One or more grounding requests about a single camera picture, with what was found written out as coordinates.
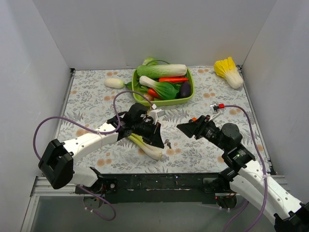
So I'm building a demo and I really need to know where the green plastic basket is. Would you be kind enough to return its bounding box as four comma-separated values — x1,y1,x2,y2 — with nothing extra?
131,68,195,106

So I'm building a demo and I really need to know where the orange black padlock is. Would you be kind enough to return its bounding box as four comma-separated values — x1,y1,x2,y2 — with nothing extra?
189,117,197,123

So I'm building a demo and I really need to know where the white radish toy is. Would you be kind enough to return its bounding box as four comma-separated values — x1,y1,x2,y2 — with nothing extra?
104,78,132,89

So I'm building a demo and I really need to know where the green napa cabbage toy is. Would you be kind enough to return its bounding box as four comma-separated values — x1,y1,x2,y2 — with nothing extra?
137,64,187,79

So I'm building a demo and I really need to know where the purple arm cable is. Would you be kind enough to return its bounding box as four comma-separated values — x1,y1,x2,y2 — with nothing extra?
217,104,268,232
33,90,155,221

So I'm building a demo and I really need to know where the light green leaf toy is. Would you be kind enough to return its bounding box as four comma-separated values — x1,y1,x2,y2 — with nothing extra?
142,57,158,66

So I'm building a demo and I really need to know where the yellow white cabbage toy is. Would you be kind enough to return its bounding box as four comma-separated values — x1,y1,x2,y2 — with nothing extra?
214,57,243,89

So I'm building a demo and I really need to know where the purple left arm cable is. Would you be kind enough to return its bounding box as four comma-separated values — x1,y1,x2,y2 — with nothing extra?
33,90,155,221

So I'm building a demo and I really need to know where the bok choy toy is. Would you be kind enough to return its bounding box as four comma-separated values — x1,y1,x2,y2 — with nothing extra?
139,76,180,100

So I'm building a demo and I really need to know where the small red chili toy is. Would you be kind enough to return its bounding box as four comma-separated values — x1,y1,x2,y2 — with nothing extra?
148,88,160,99

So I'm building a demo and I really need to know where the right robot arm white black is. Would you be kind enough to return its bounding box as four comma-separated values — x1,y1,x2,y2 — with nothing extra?
177,116,309,232

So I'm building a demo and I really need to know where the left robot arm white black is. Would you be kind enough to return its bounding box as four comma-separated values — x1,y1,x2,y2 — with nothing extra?
38,103,164,193

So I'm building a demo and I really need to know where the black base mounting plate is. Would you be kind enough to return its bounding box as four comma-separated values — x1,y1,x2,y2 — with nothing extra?
74,173,248,205

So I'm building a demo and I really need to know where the aluminium frame rail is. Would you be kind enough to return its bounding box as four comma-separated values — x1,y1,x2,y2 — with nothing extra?
30,175,290,197

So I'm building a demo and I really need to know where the beige mushroom toy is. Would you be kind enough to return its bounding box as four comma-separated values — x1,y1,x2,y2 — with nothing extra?
144,93,154,101

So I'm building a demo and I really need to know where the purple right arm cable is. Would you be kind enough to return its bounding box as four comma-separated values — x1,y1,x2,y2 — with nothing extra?
217,104,268,232

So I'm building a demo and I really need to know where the celery stalk toy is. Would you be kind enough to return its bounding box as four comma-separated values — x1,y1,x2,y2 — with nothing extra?
128,133,162,160

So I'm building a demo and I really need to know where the purple eggplant toy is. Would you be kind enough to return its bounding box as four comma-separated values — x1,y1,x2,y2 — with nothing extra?
178,81,191,99

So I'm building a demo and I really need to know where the floral patterned table mat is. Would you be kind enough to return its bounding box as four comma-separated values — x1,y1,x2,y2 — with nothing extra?
58,67,269,174

